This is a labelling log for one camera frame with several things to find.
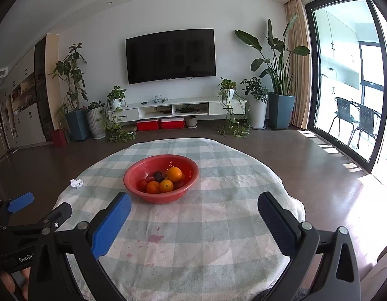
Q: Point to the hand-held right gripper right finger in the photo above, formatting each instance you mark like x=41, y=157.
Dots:
x=278, y=222

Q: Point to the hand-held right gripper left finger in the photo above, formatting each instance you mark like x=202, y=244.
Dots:
x=111, y=222

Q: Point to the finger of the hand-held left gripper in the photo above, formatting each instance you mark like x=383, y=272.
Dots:
x=61, y=213
x=20, y=202

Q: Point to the red plastic basin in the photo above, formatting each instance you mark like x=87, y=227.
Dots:
x=155, y=197

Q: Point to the orange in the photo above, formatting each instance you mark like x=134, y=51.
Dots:
x=166, y=186
x=174, y=174
x=153, y=187

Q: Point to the person's left hand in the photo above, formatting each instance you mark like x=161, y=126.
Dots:
x=7, y=280

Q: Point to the crumpled white tissue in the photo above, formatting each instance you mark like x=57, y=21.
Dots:
x=76, y=182

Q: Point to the checked tablecloth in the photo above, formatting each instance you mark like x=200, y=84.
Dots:
x=212, y=219

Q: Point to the red canister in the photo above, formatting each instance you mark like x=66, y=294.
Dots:
x=59, y=138

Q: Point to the blue square plant pot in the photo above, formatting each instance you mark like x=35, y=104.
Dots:
x=77, y=124

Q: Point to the white ribbed plant pot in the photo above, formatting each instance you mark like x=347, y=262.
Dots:
x=97, y=122

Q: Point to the beige sofa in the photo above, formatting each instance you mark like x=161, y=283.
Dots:
x=380, y=266

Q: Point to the tall white plant pot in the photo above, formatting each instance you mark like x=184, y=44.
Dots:
x=257, y=113

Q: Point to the dark blue tapered pot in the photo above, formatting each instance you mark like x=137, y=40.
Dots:
x=281, y=109

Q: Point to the small green plant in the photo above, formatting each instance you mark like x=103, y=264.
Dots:
x=94, y=105

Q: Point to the small white pothos pot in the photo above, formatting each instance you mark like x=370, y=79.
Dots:
x=116, y=102
x=231, y=93

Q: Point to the black balcony chair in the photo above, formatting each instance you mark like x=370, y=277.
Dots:
x=342, y=113
x=366, y=122

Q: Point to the small grey empty pot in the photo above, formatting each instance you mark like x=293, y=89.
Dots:
x=191, y=121

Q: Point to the trailing pothos plant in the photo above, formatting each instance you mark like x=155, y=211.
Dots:
x=228, y=83
x=116, y=93

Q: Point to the white television cabinet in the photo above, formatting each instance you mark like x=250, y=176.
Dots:
x=212, y=108

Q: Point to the black set-top box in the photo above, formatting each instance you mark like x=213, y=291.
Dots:
x=188, y=109

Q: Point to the bushy schefflera plant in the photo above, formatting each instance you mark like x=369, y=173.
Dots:
x=254, y=87

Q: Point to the tall leafy tree plant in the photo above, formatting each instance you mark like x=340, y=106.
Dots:
x=71, y=69

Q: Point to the beige curtain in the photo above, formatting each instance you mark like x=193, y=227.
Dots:
x=295, y=62

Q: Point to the large broad-leaf plant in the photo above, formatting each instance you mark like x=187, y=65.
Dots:
x=275, y=56

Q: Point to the white balcony cabinet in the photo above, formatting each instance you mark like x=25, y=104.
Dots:
x=337, y=37

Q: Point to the wall cabinet with shelves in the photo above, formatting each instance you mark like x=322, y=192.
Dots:
x=27, y=122

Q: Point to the black sliding door frame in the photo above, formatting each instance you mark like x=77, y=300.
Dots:
x=310, y=69

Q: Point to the black wall television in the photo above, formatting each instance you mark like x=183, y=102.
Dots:
x=171, y=56

